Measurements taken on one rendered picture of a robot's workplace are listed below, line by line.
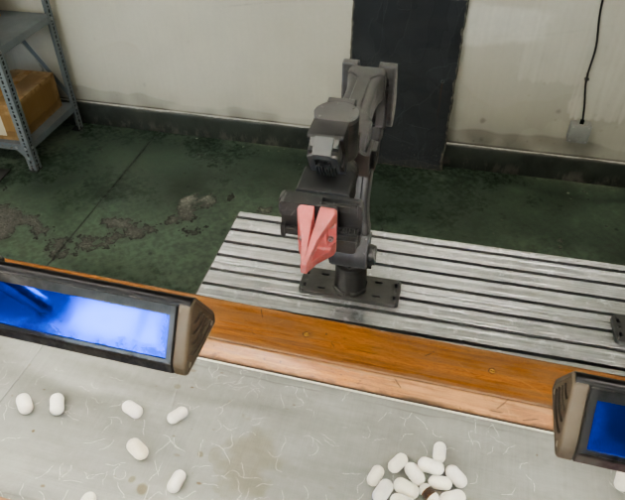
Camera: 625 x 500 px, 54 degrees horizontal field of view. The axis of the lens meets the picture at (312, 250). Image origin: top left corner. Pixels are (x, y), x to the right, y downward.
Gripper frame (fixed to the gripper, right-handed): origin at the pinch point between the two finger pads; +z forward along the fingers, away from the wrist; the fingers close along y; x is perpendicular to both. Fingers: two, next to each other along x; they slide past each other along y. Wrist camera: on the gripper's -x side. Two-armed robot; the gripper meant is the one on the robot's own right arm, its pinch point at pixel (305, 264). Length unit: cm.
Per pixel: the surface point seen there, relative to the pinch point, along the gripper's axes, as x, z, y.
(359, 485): 33.1, 7.2, 9.0
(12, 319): 0.4, 14.5, -27.9
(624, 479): 31, -1, 44
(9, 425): 33, 9, -44
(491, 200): 109, -171, 39
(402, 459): 31.4, 3.1, 14.2
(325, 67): 69, -196, -38
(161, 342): -0.3, 14.5, -11.1
